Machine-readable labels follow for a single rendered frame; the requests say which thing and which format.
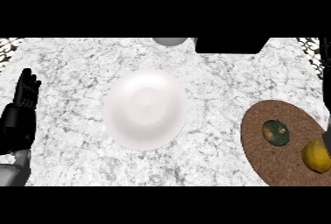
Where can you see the grey round object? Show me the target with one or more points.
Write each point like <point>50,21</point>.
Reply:
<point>170,41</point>

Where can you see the brown round placemat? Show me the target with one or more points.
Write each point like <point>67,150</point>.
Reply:
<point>275,157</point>

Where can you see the black appliance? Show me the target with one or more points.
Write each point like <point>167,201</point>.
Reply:
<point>231,45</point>

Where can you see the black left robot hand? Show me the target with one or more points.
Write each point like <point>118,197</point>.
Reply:
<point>21,116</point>

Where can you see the green squash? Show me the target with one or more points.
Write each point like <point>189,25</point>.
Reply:
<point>275,133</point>

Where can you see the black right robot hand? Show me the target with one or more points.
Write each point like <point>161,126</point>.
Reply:
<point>327,137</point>

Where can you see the white oval plate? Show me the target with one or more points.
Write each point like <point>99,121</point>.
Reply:
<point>145,109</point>

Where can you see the yellow lemon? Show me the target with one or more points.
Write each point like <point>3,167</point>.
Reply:
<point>316,157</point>

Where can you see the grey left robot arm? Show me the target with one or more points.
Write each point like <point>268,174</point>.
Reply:
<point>12,169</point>

